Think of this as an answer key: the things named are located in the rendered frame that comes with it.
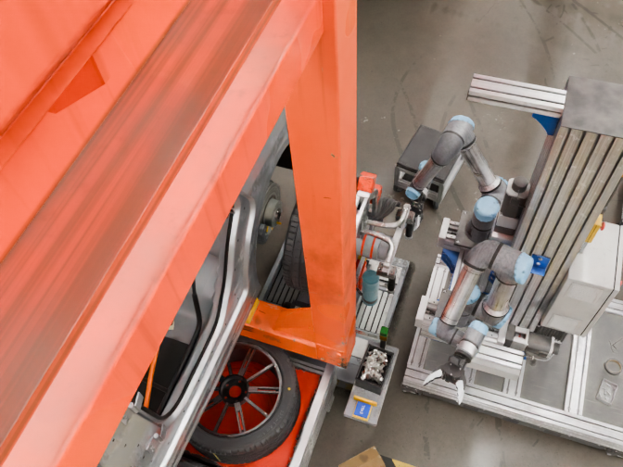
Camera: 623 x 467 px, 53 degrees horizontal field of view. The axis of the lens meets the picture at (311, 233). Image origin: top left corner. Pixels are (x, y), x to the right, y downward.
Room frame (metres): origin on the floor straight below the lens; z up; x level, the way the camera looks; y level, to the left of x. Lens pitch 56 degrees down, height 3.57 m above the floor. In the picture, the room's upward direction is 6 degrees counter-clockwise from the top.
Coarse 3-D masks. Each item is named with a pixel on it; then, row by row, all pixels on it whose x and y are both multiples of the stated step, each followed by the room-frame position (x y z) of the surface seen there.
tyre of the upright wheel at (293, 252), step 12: (288, 228) 1.68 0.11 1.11; (288, 240) 1.63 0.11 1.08; (300, 240) 1.62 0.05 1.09; (288, 252) 1.59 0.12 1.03; (300, 252) 1.58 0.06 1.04; (288, 264) 1.56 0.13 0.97; (300, 264) 1.55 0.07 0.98; (288, 276) 1.54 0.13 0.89; (300, 276) 1.52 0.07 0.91; (300, 288) 1.53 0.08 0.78
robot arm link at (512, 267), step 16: (496, 256) 1.21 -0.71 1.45; (512, 256) 1.20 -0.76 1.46; (528, 256) 1.20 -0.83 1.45; (496, 272) 1.19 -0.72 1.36; (512, 272) 1.15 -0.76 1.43; (528, 272) 1.16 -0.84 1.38; (496, 288) 1.18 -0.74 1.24; (512, 288) 1.16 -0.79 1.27; (480, 304) 1.22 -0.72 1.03; (496, 304) 1.16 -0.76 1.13; (496, 320) 1.14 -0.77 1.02
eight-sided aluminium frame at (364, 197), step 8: (360, 192) 1.84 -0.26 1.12; (368, 192) 1.85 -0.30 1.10; (376, 192) 1.94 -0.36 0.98; (360, 200) 1.81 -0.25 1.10; (368, 200) 1.80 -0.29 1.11; (376, 200) 1.96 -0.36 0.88; (368, 208) 1.97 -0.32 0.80; (376, 208) 1.96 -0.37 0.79; (360, 216) 1.70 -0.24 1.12; (368, 216) 1.95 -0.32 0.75; (360, 264) 1.73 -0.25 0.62; (360, 272) 1.69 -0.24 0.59
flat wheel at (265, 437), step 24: (240, 336) 1.43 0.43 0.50; (264, 360) 1.33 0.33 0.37; (288, 360) 1.26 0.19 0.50; (240, 384) 1.19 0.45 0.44; (288, 384) 1.14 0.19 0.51; (240, 408) 1.05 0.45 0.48; (288, 408) 1.01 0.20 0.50; (216, 432) 0.94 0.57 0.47; (240, 432) 0.92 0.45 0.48; (264, 432) 0.91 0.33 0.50; (288, 432) 0.94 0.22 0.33; (216, 456) 0.84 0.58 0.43; (240, 456) 0.82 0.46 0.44; (264, 456) 0.84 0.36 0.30
